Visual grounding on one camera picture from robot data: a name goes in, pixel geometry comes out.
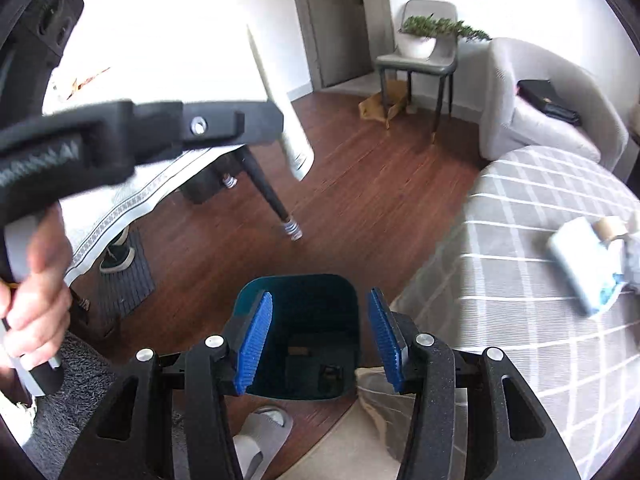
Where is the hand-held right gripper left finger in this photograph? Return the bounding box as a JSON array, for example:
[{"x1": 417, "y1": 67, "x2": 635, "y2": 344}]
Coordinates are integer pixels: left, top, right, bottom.
[{"x1": 59, "y1": 291, "x2": 274, "y2": 480}]

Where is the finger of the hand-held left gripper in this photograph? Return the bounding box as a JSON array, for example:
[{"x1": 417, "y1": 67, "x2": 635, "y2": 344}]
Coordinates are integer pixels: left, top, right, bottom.
[{"x1": 132, "y1": 100, "x2": 285, "y2": 154}]

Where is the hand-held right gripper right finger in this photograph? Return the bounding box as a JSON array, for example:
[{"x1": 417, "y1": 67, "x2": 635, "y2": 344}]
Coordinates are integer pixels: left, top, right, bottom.
[{"x1": 368, "y1": 288, "x2": 581, "y2": 480}]

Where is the teal trash bin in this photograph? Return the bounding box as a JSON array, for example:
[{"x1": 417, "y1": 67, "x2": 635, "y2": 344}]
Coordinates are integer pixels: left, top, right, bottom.
[{"x1": 235, "y1": 274, "x2": 362, "y2": 401}]

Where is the white cardboard box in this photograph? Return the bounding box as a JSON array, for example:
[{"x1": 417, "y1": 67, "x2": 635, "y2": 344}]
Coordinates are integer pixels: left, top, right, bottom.
[{"x1": 546, "y1": 217, "x2": 626, "y2": 317}]

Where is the beige tape roll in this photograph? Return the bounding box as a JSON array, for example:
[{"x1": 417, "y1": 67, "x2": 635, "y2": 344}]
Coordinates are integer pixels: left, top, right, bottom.
[{"x1": 592, "y1": 215, "x2": 632, "y2": 241}]

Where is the person's left hand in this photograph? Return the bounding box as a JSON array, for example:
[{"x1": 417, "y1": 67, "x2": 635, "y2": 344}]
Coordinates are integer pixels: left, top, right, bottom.
[{"x1": 0, "y1": 207, "x2": 74, "y2": 370}]

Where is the black table leg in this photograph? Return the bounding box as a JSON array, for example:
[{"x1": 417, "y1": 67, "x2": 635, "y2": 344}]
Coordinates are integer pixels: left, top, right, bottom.
[
  {"x1": 240, "y1": 145, "x2": 304, "y2": 242},
  {"x1": 218, "y1": 152, "x2": 240, "y2": 190}
]

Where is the grey slipper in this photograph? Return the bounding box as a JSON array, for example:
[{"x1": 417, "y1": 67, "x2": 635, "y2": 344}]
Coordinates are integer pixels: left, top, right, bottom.
[{"x1": 232, "y1": 406, "x2": 295, "y2": 480}]

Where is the person's beige trouser leg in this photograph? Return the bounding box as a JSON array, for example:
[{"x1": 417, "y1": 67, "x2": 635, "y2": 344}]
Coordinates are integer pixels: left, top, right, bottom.
[{"x1": 292, "y1": 367, "x2": 468, "y2": 480}]

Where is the white lace-edged tablecloth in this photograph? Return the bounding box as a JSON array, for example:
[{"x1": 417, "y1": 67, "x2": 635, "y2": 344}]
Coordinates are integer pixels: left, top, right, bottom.
[{"x1": 42, "y1": 0, "x2": 316, "y2": 286}]

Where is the dark green shoe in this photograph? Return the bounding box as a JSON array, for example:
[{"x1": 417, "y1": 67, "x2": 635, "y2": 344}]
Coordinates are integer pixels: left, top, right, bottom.
[{"x1": 99, "y1": 227, "x2": 137, "y2": 274}]

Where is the dark ribbed floor mat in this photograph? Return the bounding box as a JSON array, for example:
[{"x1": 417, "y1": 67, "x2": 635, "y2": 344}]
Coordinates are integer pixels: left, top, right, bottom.
[{"x1": 95, "y1": 230, "x2": 156, "y2": 326}]

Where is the grey checked tablecloth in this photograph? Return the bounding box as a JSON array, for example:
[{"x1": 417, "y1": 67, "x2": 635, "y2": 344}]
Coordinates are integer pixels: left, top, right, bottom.
[{"x1": 390, "y1": 146, "x2": 640, "y2": 480}]

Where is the brown cardboard box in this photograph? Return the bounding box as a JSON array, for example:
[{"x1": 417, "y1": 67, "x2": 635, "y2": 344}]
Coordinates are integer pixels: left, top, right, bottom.
[{"x1": 358, "y1": 80, "x2": 408, "y2": 130}]

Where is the grey door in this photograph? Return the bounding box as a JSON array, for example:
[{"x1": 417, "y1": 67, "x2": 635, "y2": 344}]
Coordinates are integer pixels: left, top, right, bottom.
[{"x1": 286, "y1": 0, "x2": 396, "y2": 92}]

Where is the grey shaggy rug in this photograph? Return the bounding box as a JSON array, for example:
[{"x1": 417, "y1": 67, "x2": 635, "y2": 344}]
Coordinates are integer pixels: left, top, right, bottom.
[{"x1": 20, "y1": 330, "x2": 186, "y2": 480}]

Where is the potted plant in white pot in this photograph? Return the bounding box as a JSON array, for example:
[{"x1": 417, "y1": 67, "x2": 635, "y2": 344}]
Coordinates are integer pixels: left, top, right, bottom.
[{"x1": 398, "y1": 15, "x2": 493, "y2": 59}]

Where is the grey dining chair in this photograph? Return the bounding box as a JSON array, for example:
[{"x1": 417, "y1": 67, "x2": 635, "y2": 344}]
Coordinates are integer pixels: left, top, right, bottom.
[{"x1": 375, "y1": 0, "x2": 460, "y2": 145}]

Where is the grey armchair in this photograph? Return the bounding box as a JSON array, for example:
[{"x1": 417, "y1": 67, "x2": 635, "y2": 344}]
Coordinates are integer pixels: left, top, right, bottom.
[{"x1": 479, "y1": 37, "x2": 630, "y2": 173}]

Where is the black handbag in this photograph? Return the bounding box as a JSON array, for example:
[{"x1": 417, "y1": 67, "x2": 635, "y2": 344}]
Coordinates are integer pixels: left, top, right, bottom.
[{"x1": 516, "y1": 79, "x2": 583, "y2": 127}]

